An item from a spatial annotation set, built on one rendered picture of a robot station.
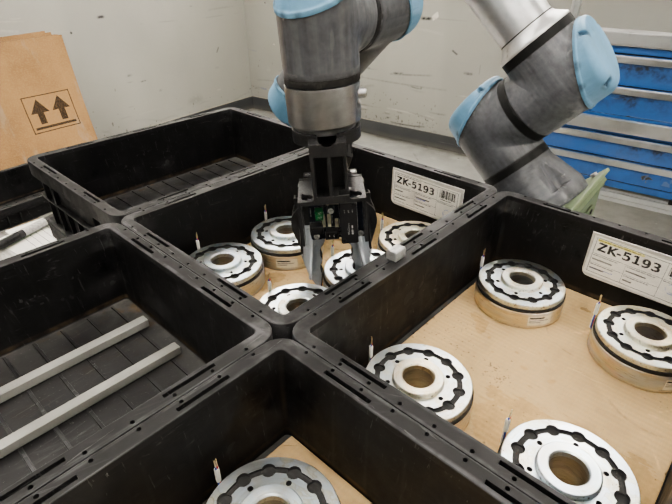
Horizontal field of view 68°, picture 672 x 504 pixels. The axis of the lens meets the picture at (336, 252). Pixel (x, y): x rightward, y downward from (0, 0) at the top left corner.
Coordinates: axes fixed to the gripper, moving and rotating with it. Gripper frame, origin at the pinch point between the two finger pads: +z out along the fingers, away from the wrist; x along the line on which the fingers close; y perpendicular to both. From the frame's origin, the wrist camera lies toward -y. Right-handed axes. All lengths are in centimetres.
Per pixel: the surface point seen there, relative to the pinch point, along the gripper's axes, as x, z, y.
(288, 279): -6.7, 1.8, -2.3
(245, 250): -12.3, -1.5, -5.1
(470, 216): 16.7, -6.2, -1.1
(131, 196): -35.9, -0.1, -29.5
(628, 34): 115, 0, -146
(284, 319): -4.9, -8.0, 18.3
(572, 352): 25.0, 4.1, 12.8
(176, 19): -102, 1, -336
